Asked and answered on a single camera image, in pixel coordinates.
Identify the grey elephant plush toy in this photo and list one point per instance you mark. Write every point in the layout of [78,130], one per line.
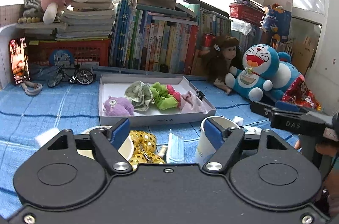
[33,12]

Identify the white shallow cardboard tray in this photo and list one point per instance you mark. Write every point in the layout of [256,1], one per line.
[116,84]

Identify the brown haired doll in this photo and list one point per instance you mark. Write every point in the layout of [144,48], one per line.
[224,53]

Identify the red patterned cloth bag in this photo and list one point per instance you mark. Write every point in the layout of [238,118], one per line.
[299,94]

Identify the light pink cloth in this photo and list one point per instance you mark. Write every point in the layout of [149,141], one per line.
[190,103]

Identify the small red basket on books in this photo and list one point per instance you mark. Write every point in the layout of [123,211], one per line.
[244,11]

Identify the blue Doraemon plush toy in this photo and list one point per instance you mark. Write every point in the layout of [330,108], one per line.
[266,72]

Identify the purple plush toy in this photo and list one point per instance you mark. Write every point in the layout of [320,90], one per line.
[118,106]

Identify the white paper cup right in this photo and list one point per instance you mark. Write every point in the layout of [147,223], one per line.
[205,150]

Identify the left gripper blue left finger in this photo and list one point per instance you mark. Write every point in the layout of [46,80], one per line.
[118,133]

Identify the smartphone with lit screen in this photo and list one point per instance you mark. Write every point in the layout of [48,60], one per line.
[19,60]

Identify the blue cardboard box with duck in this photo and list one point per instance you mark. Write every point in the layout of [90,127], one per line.
[277,18]

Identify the pale green patterned scrunchie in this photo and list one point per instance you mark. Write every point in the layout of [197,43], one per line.
[140,95]

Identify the blue face mask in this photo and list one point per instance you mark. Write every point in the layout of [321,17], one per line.
[175,149]

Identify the miniature black bicycle model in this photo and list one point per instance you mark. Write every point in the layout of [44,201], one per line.
[74,74]

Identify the black binder clip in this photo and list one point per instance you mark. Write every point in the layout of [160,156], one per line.
[200,94]

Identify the blue checked cloth mat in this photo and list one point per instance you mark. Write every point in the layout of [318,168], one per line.
[73,106]

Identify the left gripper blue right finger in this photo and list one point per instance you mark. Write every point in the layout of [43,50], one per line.
[215,129]

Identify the yellow black dotted scrunchie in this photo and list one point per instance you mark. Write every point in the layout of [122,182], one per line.
[144,149]

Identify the stack of flat books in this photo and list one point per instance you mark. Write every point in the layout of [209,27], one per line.
[93,19]

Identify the lime green scrunchie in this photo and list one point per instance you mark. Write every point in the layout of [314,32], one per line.
[162,98]

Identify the row of upright books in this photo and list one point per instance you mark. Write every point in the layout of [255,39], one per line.
[156,39]

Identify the pink scrunchie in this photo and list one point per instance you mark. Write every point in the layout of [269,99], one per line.
[174,93]

